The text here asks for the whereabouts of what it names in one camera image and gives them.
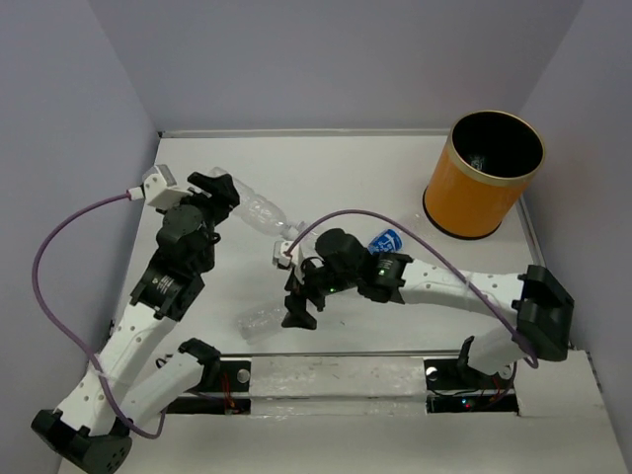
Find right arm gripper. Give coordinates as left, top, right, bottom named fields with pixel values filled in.
left=281, top=254, right=360, bottom=329

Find clear bottle white cap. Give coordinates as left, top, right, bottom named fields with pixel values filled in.
left=232, top=176, right=307, bottom=240

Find clear plastic bottle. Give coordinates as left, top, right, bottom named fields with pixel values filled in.
left=236, top=304, right=286, bottom=345

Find blue label plastic bottle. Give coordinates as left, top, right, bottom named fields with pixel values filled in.
left=367, top=228, right=404, bottom=254

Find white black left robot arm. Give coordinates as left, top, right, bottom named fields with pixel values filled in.
left=32, top=165, right=240, bottom=473

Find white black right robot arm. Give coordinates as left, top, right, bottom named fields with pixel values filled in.
left=273, top=228, right=575, bottom=387

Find orange cylindrical bin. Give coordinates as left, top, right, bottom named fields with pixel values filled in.
left=422, top=110, right=545, bottom=240

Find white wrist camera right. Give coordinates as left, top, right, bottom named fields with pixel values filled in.
left=272, top=240, right=303, bottom=270

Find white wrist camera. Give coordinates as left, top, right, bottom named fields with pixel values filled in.
left=141, top=165, right=183, bottom=210
left=272, top=240, right=303, bottom=270

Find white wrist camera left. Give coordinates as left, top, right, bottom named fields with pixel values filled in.
left=141, top=165, right=183, bottom=210

